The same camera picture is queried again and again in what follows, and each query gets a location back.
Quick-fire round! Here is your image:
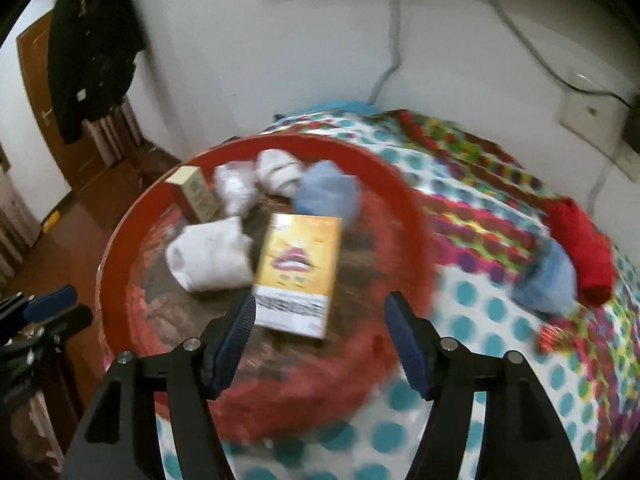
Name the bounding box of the light blue sock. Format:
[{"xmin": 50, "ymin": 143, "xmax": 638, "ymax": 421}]
[
  {"xmin": 511, "ymin": 238, "xmax": 577, "ymax": 318},
  {"xmin": 291, "ymin": 160, "xmax": 361, "ymax": 229}
]

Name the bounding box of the maroon cigarette box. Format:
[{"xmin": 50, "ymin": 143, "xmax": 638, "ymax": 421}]
[{"xmin": 165, "ymin": 165, "xmax": 218, "ymax": 223}]

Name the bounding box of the round red tray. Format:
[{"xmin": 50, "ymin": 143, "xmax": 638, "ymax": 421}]
[{"xmin": 96, "ymin": 133, "xmax": 435, "ymax": 441}]

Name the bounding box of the white wall socket plate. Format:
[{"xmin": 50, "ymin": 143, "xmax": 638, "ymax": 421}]
[{"xmin": 556, "ymin": 89, "xmax": 639, "ymax": 182}]

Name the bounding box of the wooden door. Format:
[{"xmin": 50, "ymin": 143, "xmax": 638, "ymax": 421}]
[{"xmin": 16, "ymin": 11, "xmax": 106, "ymax": 193}]

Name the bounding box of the black hanging jacket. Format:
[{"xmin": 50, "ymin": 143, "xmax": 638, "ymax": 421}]
[{"xmin": 48, "ymin": 0, "xmax": 145, "ymax": 145}]

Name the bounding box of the white sock front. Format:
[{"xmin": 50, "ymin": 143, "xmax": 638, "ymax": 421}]
[{"xmin": 256, "ymin": 148, "xmax": 304, "ymax": 198}]

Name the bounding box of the red candy wrapper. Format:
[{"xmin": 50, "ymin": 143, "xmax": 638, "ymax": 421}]
[{"xmin": 537, "ymin": 323, "xmax": 584, "ymax": 354}]

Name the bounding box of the clear plastic sock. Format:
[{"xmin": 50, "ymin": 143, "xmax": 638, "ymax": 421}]
[{"xmin": 214, "ymin": 160, "xmax": 259, "ymax": 219}]

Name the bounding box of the yellow medicine box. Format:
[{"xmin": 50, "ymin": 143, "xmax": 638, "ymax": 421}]
[{"xmin": 253, "ymin": 212, "xmax": 342, "ymax": 339}]

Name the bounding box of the black monitor cable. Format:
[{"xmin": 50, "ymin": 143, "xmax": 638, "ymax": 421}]
[{"xmin": 366, "ymin": 0, "xmax": 426, "ymax": 106}]

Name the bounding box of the white sock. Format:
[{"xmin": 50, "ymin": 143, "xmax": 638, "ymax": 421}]
[
  {"xmin": 256, "ymin": 148, "xmax": 304, "ymax": 198},
  {"xmin": 165, "ymin": 217, "xmax": 254, "ymax": 294}
]

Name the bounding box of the red sock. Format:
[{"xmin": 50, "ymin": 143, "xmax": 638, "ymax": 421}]
[{"xmin": 544, "ymin": 197, "xmax": 615, "ymax": 307}]

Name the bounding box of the polka dot tablecloth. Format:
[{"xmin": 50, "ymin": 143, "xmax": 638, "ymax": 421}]
[{"xmin": 224, "ymin": 110, "xmax": 639, "ymax": 479}]

